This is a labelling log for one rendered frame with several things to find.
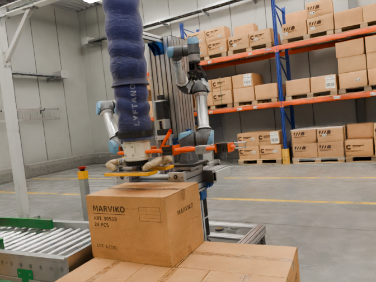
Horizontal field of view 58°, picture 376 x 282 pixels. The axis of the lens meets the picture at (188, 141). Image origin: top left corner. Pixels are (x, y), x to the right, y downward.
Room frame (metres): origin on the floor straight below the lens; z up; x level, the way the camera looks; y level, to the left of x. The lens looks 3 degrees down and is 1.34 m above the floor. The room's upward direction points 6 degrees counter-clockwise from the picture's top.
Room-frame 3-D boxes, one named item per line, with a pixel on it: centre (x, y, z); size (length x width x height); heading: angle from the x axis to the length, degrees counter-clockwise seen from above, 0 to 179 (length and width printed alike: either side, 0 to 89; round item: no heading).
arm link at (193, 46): (2.21, -0.10, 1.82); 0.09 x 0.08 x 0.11; 175
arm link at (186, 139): (2.52, 0.00, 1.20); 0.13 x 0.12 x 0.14; 85
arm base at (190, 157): (2.52, 0.01, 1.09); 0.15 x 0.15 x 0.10
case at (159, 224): (2.15, 0.32, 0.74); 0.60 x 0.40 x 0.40; 61
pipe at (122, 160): (2.15, 0.32, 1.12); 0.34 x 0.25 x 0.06; 61
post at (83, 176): (3.00, 0.96, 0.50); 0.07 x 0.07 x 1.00; 65
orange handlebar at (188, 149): (2.16, 0.09, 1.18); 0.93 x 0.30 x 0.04; 61
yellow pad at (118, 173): (2.07, 0.37, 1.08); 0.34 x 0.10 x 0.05; 61
